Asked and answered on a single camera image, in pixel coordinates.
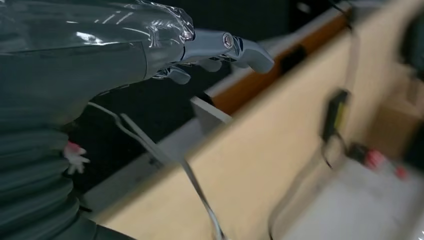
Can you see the cola bottle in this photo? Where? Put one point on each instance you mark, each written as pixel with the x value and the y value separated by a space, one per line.
pixel 374 159

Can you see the cardboard box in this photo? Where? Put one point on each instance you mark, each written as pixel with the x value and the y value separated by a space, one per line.
pixel 394 129

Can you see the black power adapter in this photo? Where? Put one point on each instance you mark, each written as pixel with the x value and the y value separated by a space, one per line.
pixel 334 114

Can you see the white cabinet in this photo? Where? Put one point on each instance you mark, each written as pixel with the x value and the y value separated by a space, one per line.
pixel 357 208

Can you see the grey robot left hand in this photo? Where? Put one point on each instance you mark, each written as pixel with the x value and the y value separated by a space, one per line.
pixel 82 49

